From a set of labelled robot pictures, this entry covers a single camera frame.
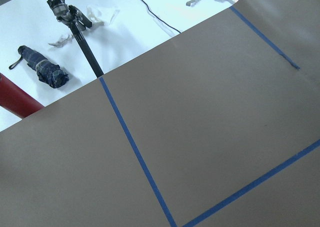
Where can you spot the crumpled white plastic wrap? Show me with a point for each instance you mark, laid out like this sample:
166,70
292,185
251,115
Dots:
99,17

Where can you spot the red cylinder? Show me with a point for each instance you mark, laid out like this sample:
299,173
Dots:
16,100

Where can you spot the black tripod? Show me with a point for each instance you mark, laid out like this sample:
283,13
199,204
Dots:
77,22

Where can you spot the folded dark blue umbrella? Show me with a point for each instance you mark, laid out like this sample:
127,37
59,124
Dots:
47,72

